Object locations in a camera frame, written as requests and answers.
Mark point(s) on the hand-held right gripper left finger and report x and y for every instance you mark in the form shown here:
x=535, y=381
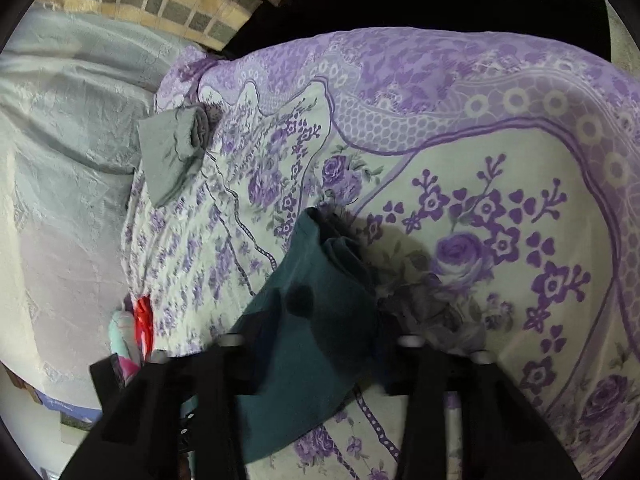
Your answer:
x=220, y=375

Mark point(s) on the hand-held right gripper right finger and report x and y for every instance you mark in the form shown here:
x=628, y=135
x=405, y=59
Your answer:
x=425, y=385

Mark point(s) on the dark green pants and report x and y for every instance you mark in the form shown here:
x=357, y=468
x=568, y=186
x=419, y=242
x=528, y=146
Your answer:
x=320, y=350

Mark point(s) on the grey pants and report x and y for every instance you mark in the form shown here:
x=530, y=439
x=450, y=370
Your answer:
x=165, y=160

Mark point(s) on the red striped garment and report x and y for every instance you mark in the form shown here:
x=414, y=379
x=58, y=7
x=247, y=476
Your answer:
x=143, y=327

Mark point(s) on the pink teal floral pillow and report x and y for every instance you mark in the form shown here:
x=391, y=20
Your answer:
x=122, y=340

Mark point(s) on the blue printed item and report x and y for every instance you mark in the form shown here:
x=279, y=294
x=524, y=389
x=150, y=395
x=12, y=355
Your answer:
x=70, y=402

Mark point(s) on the purple floral bedsheet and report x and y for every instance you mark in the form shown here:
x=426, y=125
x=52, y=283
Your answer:
x=500, y=185

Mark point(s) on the pale grey embossed pillow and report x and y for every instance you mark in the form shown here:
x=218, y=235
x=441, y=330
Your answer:
x=75, y=85

